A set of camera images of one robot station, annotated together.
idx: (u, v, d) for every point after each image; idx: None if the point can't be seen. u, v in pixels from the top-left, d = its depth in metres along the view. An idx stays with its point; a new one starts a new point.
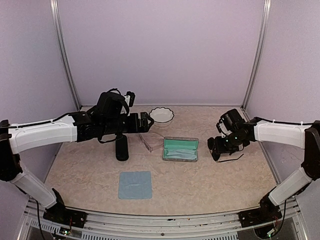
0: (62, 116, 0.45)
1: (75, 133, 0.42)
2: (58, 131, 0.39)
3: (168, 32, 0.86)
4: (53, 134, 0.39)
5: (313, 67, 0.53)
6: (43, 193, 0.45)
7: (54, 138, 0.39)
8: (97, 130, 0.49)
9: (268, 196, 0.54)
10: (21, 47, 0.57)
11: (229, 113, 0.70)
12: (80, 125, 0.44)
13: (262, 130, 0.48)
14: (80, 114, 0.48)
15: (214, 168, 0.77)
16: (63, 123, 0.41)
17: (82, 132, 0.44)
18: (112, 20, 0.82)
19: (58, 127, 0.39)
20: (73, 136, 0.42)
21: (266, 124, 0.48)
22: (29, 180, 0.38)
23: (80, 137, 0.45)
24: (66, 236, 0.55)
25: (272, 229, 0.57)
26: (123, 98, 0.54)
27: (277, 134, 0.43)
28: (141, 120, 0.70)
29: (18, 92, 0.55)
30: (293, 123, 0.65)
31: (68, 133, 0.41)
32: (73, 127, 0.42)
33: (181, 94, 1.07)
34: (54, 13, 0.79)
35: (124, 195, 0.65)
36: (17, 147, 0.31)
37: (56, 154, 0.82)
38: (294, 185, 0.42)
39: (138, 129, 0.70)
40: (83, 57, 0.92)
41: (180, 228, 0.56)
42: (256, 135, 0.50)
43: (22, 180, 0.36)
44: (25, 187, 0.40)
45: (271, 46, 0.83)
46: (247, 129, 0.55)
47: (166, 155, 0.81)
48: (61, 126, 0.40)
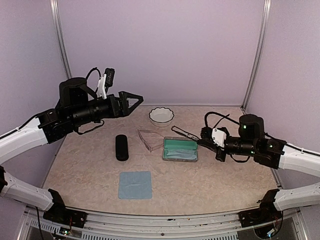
0: (29, 119, 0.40)
1: (44, 136, 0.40)
2: (25, 138, 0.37)
3: (169, 31, 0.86)
4: (21, 142, 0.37)
5: (312, 66, 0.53)
6: (34, 199, 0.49)
7: (23, 145, 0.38)
8: (66, 126, 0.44)
9: (273, 202, 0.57)
10: (21, 47, 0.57)
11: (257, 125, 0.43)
12: (46, 126, 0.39)
13: (291, 161, 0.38)
14: (46, 113, 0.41)
15: (214, 167, 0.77)
16: (28, 129, 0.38)
17: (50, 132, 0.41)
18: (112, 20, 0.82)
19: (24, 135, 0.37)
20: (42, 139, 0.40)
21: (295, 154, 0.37)
22: (19, 189, 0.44)
23: (51, 138, 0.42)
24: (65, 236, 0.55)
25: (272, 229, 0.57)
26: (82, 82, 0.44)
27: (305, 166, 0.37)
28: (118, 101, 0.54)
29: (18, 91, 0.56)
30: (293, 122, 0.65)
31: (37, 138, 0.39)
32: (39, 130, 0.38)
33: (182, 94, 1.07)
34: (54, 13, 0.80)
35: (124, 195, 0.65)
36: None
37: (56, 154, 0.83)
38: (308, 202, 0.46)
39: (119, 113, 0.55)
40: (83, 57, 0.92)
41: (180, 228, 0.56)
42: (281, 164, 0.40)
43: (10, 190, 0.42)
44: (20, 197, 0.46)
45: (272, 45, 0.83)
46: (270, 154, 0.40)
47: (165, 155, 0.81)
48: (27, 133, 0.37)
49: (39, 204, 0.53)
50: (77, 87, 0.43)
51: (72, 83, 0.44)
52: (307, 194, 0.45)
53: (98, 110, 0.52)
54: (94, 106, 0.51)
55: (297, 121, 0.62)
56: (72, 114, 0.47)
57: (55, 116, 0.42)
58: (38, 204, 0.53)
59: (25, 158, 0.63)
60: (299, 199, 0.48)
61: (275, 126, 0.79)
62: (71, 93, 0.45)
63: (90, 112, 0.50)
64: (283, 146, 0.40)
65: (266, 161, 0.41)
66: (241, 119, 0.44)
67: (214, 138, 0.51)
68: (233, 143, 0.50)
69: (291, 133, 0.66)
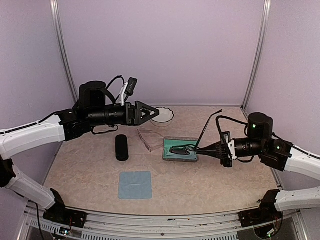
0: (49, 116, 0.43)
1: (62, 133, 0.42)
2: (45, 132, 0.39)
3: (168, 31, 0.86)
4: (40, 136, 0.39)
5: (312, 66, 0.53)
6: (37, 196, 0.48)
7: (42, 139, 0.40)
8: (85, 126, 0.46)
9: (273, 203, 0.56)
10: (21, 47, 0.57)
11: (267, 125, 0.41)
12: (66, 123, 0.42)
13: (297, 164, 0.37)
14: (67, 112, 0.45)
15: (214, 168, 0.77)
16: (49, 124, 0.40)
17: (69, 130, 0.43)
18: (112, 20, 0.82)
19: (44, 129, 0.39)
20: (61, 135, 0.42)
21: (302, 158, 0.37)
22: (27, 183, 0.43)
23: (69, 136, 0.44)
24: (65, 236, 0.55)
25: (272, 229, 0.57)
26: (103, 86, 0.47)
27: (309, 170, 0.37)
28: (134, 109, 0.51)
29: (18, 91, 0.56)
30: (293, 122, 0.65)
31: (56, 133, 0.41)
32: (61, 126, 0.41)
33: (181, 94, 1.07)
34: (54, 13, 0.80)
35: (124, 195, 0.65)
36: (7, 152, 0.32)
37: (56, 155, 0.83)
38: (310, 205, 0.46)
39: (132, 121, 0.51)
40: (83, 57, 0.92)
41: (180, 228, 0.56)
42: (287, 167, 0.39)
43: (19, 184, 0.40)
44: (24, 192, 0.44)
45: (272, 45, 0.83)
46: (277, 156, 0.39)
47: (165, 155, 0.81)
48: (47, 127, 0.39)
49: (41, 202, 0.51)
50: (98, 90, 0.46)
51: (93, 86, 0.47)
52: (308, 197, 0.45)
53: (114, 115, 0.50)
54: (110, 111, 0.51)
55: (297, 121, 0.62)
56: (90, 116, 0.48)
57: (73, 116, 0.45)
58: (40, 201, 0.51)
59: (25, 158, 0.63)
60: (300, 201, 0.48)
61: (275, 126, 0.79)
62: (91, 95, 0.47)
63: (106, 116, 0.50)
64: (290, 148, 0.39)
65: (273, 164, 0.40)
66: (251, 117, 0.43)
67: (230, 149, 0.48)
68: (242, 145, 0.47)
69: (291, 133, 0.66)
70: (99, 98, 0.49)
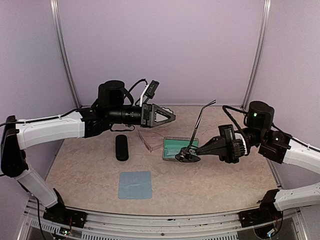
0: (70, 112, 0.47)
1: (82, 129, 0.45)
2: (65, 126, 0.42)
3: (169, 31, 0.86)
4: (60, 130, 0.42)
5: (312, 66, 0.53)
6: (41, 193, 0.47)
7: (61, 134, 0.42)
8: (103, 124, 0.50)
9: (273, 202, 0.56)
10: (21, 47, 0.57)
11: (270, 115, 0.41)
12: (88, 121, 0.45)
13: (296, 155, 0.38)
14: (88, 110, 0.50)
15: (214, 168, 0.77)
16: (71, 119, 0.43)
17: (89, 127, 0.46)
18: (112, 20, 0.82)
19: (65, 124, 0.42)
20: (81, 131, 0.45)
21: (301, 150, 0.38)
22: (36, 179, 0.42)
23: (88, 132, 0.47)
24: (65, 236, 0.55)
25: (273, 229, 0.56)
26: (122, 87, 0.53)
27: (307, 162, 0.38)
28: (149, 109, 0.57)
29: (18, 91, 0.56)
30: (293, 122, 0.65)
31: (75, 129, 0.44)
32: (81, 122, 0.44)
33: (181, 94, 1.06)
34: (54, 13, 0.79)
35: (124, 195, 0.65)
36: (24, 142, 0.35)
37: (56, 154, 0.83)
38: (308, 202, 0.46)
39: (146, 122, 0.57)
40: (82, 57, 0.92)
41: (180, 228, 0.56)
42: (285, 159, 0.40)
43: (28, 178, 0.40)
44: (29, 187, 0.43)
45: (271, 46, 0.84)
46: (275, 147, 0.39)
47: (165, 155, 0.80)
48: (69, 122, 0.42)
49: (44, 200, 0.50)
50: (118, 89, 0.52)
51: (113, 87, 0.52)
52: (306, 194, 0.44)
53: (130, 115, 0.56)
54: (127, 111, 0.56)
55: (297, 121, 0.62)
56: (110, 113, 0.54)
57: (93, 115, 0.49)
58: (43, 199, 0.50)
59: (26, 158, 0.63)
60: (299, 199, 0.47)
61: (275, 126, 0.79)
62: (110, 94, 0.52)
63: (123, 115, 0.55)
64: (289, 140, 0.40)
65: (272, 155, 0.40)
66: (253, 106, 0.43)
67: (244, 140, 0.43)
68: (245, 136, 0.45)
69: (291, 133, 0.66)
70: (118, 97, 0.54)
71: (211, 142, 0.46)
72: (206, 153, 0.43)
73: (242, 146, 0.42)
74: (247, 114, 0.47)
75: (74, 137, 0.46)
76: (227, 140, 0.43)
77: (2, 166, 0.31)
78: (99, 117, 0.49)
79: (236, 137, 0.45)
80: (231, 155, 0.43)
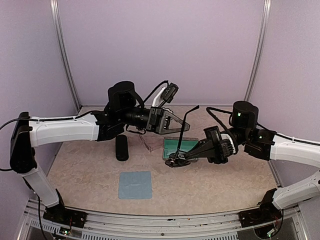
0: (85, 114, 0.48)
1: (96, 132, 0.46)
2: (79, 128, 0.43)
3: (168, 32, 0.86)
4: (74, 131, 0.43)
5: (312, 66, 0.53)
6: (41, 193, 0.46)
7: (74, 135, 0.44)
8: (117, 128, 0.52)
9: (271, 201, 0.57)
10: (21, 47, 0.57)
11: (252, 115, 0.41)
12: (102, 125, 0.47)
13: (282, 151, 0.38)
14: (102, 114, 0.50)
15: (214, 167, 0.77)
16: (85, 122, 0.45)
17: (103, 131, 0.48)
18: (112, 21, 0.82)
19: (79, 125, 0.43)
20: (94, 134, 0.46)
21: (286, 144, 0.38)
22: (42, 177, 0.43)
23: (101, 136, 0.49)
24: (65, 236, 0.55)
25: (272, 229, 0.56)
26: (131, 89, 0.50)
27: (296, 155, 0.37)
28: (159, 114, 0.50)
29: (18, 91, 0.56)
30: (292, 122, 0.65)
31: (89, 131, 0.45)
32: (96, 126, 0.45)
33: (182, 94, 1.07)
34: (54, 13, 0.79)
35: (124, 195, 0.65)
36: (37, 140, 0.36)
37: (56, 154, 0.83)
38: (307, 196, 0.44)
39: (154, 127, 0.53)
40: (83, 57, 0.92)
41: (180, 228, 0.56)
42: (272, 155, 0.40)
43: (34, 176, 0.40)
44: (34, 185, 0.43)
45: (271, 46, 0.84)
46: (260, 146, 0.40)
47: (165, 155, 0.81)
48: (83, 124, 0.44)
49: (46, 199, 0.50)
50: (127, 92, 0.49)
51: (121, 89, 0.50)
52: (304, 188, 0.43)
53: (140, 118, 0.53)
54: (137, 113, 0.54)
55: (297, 121, 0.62)
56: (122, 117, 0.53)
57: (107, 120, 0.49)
58: (43, 198, 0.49)
59: None
60: (296, 194, 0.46)
61: (275, 126, 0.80)
62: (120, 98, 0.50)
63: (133, 117, 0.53)
64: (273, 136, 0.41)
65: (256, 153, 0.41)
66: (236, 106, 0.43)
67: (231, 140, 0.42)
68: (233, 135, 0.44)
69: (290, 133, 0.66)
70: (129, 100, 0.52)
71: (198, 145, 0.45)
72: (195, 157, 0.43)
73: (230, 146, 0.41)
74: (231, 113, 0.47)
75: (87, 139, 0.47)
76: (214, 141, 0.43)
77: (12, 162, 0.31)
78: (112, 122, 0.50)
79: (223, 137, 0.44)
80: (220, 155, 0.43)
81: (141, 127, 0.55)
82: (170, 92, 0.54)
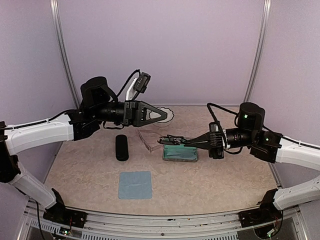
0: (58, 115, 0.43)
1: (71, 132, 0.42)
2: (52, 130, 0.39)
3: (168, 32, 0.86)
4: (49, 134, 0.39)
5: (312, 66, 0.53)
6: (39, 195, 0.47)
7: (49, 137, 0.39)
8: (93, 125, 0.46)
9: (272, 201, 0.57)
10: (21, 47, 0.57)
11: (257, 117, 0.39)
12: (76, 124, 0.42)
13: (288, 154, 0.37)
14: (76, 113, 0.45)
15: (214, 168, 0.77)
16: (59, 122, 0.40)
17: (78, 130, 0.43)
18: (112, 21, 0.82)
19: (54, 127, 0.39)
20: (69, 135, 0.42)
21: (292, 147, 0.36)
22: (30, 181, 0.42)
23: (77, 136, 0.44)
24: (65, 236, 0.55)
25: (272, 229, 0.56)
26: (104, 83, 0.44)
27: (302, 159, 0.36)
28: (134, 107, 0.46)
29: (18, 90, 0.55)
30: (292, 122, 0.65)
31: (64, 132, 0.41)
32: (69, 125, 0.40)
33: (182, 94, 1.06)
34: (54, 13, 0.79)
35: (124, 195, 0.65)
36: (14, 148, 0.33)
37: (56, 154, 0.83)
38: (309, 197, 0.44)
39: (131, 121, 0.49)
40: (83, 57, 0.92)
41: (180, 228, 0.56)
42: (278, 158, 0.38)
43: (22, 181, 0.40)
44: (25, 189, 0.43)
45: (271, 46, 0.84)
46: (267, 148, 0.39)
47: (166, 155, 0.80)
48: (57, 125, 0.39)
49: (43, 201, 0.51)
50: (98, 87, 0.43)
51: (93, 84, 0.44)
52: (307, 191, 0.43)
53: (116, 113, 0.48)
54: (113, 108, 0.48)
55: (297, 121, 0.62)
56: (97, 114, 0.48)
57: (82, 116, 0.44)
58: (40, 201, 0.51)
59: (25, 158, 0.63)
60: (299, 195, 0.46)
61: (275, 126, 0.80)
62: (93, 94, 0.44)
63: (108, 113, 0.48)
64: (280, 139, 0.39)
65: (263, 156, 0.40)
66: (242, 107, 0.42)
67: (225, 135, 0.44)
68: (233, 135, 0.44)
69: (291, 133, 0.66)
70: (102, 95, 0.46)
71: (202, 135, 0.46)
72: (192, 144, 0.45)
73: (219, 138, 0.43)
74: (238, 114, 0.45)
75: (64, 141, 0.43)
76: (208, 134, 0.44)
77: None
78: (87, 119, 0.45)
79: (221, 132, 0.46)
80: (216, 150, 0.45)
81: (118, 122, 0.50)
82: (142, 82, 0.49)
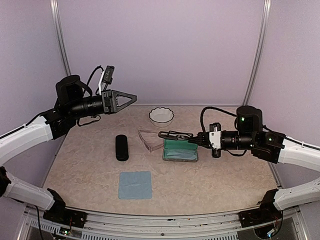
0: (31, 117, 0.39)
1: (49, 131, 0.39)
2: (32, 134, 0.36)
3: (168, 32, 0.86)
4: (28, 138, 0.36)
5: (312, 66, 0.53)
6: (35, 199, 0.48)
7: (29, 142, 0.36)
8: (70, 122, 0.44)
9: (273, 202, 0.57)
10: (21, 47, 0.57)
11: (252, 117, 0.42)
12: (53, 122, 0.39)
13: (291, 155, 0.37)
14: (51, 112, 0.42)
15: (214, 168, 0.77)
16: (36, 124, 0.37)
17: (56, 128, 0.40)
18: (112, 21, 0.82)
19: (32, 130, 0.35)
20: (48, 135, 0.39)
21: (295, 148, 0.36)
22: (22, 187, 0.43)
23: (56, 134, 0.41)
24: (65, 236, 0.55)
25: (272, 229, 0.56)
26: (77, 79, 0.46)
27: (305, 161, 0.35)
28: (109, 96, 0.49)
29: (18, 90, 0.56)
30: (292, 121, 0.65)
31: (42, 133, 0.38)
32: (46, 125, 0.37)
33: (182, 94, 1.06)
34: (54, 13, 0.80)
35: (124, 195, 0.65)
36: None
37: (56, 154, 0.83)
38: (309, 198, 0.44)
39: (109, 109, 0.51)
40: (83, 57, 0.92)
41: (180, 228, 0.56)
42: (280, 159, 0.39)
43: (15, 189, 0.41)
44: (20, 196, 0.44)
45: (271, 46, 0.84)
46: (269, 147, 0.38)
47: (165, 155, 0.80)
48: (35, 127, 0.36)
49: (41, 203, 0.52)
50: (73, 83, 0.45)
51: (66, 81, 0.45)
52: (306, 192, 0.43)
53: (93, 106, 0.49)
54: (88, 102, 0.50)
55: (297, 121, 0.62)
56: (73, 110, 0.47)
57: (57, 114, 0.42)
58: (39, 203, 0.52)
59: (25, 158, 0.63)
60: (299, 196, 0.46)
61: (275, 126, 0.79)
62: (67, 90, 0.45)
63: (85, 107, 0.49)
64: (282, 139, 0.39)
65: (265, 156, 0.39)
66: (239, 110, 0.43)
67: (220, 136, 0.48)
68: (230, 138, 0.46)
69: (291, 133, 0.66)
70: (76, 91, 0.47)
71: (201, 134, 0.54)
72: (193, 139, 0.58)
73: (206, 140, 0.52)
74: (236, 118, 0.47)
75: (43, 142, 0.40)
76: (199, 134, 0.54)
77: None
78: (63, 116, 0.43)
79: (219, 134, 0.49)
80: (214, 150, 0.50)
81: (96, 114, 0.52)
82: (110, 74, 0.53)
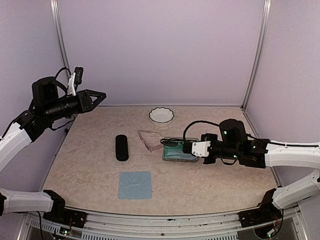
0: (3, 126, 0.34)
1: (27, 135, 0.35)
2: (10, 143, 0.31)
3: (168, 32, 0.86)
4: (9, 149, 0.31)
5: (312, 66, 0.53)
6: (35, 202, 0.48)
7: (11, 153, 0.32)
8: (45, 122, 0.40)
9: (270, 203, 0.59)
10: (21, 47, 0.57)
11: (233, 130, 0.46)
12: (27, 124, 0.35)
13: (278, 157, 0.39)
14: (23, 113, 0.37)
15: (214, 168, 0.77)
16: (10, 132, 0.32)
17: (32, 130, 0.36)
18: (112, 21, 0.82)
19: (10, 140, 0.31)
20: (27, 139, 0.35)
21: (278, 150, 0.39)
22: (18, 198, 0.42)
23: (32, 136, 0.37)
24: (65, 236, 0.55)
25: (272, 229, 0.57)
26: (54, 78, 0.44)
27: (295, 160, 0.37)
28: (85, 95, 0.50)
29: (18, 90, 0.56)
30: (292, 121, 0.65)
31: (21, 139, 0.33)
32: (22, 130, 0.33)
33: (182, 94, 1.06)
34: (54, 13, 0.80)
35: (124, 195, 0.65)
36: None
37: (56, 154, 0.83)
38: (306, 194, 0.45)
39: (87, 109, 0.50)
40: (82, 57, 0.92)
41: (180, 228, 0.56)
42: (267, 163, 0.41)
43: (12, 203, 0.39)
44: (20, 207, 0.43)
45: (271, 46, 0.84)
46: (254, 155, 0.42)
47: (165, 155, 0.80)
48: (11, 136, 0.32)
49: (40, 206, 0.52)
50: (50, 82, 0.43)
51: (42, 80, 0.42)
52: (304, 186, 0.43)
53: (69, 106, 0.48)
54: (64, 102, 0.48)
55: (297, 121, 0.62)
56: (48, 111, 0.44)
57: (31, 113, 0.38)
58: (39, 207, 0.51)
59: (25, 158, 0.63)
60: (297, 192, 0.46)
61: (274, 126, 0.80)
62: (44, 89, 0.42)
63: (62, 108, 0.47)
64: (267, 144, 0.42)
65: (251, 163, 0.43)
66: (222, 125, 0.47)
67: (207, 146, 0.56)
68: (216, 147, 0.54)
69: (290, 132, 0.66)
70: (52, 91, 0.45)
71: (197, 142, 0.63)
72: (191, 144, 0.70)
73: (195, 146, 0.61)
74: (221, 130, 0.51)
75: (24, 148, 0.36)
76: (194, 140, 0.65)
77: None
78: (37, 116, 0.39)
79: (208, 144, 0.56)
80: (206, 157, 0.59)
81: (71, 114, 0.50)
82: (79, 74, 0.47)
